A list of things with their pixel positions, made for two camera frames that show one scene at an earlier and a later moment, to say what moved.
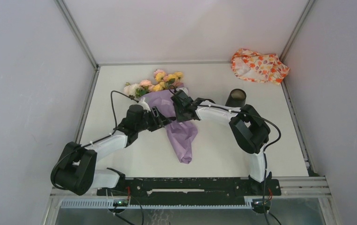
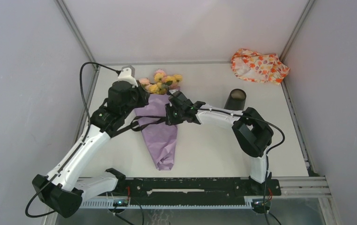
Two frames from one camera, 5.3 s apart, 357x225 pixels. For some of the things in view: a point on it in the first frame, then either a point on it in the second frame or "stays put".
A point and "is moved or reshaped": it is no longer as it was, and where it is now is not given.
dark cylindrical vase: (237, 98) stays put
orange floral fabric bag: (252, 66) stays put
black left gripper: (159, 122) → (144, 95)
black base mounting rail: (191, 191) stays put
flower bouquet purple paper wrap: (157, 91) is moved or reshaped
